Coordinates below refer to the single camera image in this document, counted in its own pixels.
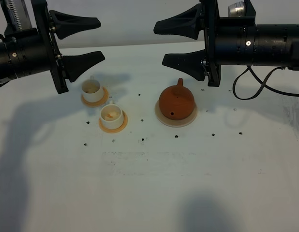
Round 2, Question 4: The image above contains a beige round teapot coaster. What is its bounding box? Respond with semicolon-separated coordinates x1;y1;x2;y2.
154;101;198;128

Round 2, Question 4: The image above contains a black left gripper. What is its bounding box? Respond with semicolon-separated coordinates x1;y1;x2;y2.
4;0;105;94

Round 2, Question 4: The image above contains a near orange saucer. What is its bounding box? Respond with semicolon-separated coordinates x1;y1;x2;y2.
99;111;128;133

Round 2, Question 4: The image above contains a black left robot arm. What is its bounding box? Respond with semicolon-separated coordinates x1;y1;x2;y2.
0;0;105;94

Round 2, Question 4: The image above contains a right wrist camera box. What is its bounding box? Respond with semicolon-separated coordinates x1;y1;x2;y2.
228;1;246;17

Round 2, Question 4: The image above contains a brown clay teapot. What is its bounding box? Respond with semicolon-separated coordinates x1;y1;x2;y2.
158;78;195;120

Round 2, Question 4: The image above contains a far orange saucer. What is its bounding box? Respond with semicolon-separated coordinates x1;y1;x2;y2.
81;87;109;108

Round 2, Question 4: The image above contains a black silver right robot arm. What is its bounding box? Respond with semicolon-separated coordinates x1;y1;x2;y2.
153;0;299;87

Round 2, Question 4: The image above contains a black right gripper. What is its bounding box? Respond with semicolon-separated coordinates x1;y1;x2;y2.
153;0;256;87

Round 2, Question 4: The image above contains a near white teacup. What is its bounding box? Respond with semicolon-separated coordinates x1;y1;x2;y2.
100;101;124;130

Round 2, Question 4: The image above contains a white teacup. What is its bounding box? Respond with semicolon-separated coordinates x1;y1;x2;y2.
81;76;104;103
100;101;124;130

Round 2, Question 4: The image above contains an orange saucer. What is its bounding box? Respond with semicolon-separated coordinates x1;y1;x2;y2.
99;111;128;133
81;87;109;108

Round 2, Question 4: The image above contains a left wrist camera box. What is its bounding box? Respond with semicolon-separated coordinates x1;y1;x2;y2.
0;0;32;31

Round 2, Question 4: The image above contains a far white teacup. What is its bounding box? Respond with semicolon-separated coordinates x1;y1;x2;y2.
81;76;104;103

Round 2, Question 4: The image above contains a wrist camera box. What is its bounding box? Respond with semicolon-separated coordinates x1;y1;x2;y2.
228;1;246;17
0;0;32;31

